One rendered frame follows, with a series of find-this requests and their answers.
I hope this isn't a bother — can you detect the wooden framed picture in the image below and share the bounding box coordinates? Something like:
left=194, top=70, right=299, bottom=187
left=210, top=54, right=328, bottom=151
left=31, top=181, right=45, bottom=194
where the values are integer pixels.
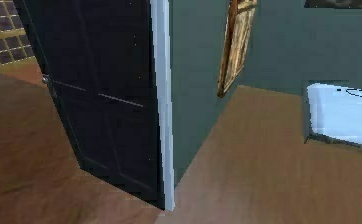
left=216, top=0, right=259, bottom=99

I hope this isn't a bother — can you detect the black room door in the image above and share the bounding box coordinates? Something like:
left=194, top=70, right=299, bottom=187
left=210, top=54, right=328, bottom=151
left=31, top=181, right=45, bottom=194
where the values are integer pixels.
left=12, top=0, right=166, bottom=211

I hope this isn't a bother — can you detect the white bathtub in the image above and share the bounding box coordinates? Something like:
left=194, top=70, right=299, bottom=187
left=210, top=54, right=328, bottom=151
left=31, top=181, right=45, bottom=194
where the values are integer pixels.
left=306, top=82, right=362, bottom=149

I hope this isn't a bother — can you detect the yellow framed grid window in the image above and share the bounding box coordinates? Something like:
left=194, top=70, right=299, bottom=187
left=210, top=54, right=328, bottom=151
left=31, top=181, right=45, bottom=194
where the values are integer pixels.
left=0, top=0, right=39, bottom=74

